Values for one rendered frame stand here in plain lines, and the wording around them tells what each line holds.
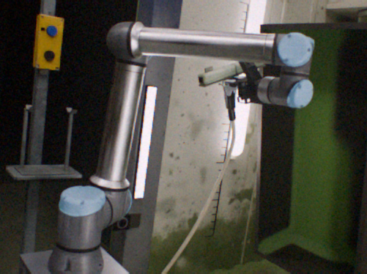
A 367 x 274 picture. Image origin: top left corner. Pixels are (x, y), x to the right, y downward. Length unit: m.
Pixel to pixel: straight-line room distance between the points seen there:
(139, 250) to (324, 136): 1.22
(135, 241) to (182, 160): 0.54
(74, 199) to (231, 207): 1.62
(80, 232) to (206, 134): 1.32
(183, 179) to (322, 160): 0.81
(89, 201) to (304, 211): 1.43
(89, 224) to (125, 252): 1.06
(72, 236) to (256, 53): 0.82
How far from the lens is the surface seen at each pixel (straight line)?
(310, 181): 2.38
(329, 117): 2.22
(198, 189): 2.58
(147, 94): 2.21
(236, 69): 1.58
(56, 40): 2.17
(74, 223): 1.40
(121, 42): 1.33
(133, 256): 2.48
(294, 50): 1.19
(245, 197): 2.90
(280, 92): 1.34
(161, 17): 2.27
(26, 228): 2.38
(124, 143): 1.50
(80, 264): 1.44
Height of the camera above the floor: 1.33
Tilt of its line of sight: 8 degrees down
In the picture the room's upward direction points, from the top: 8 degrees clockwise
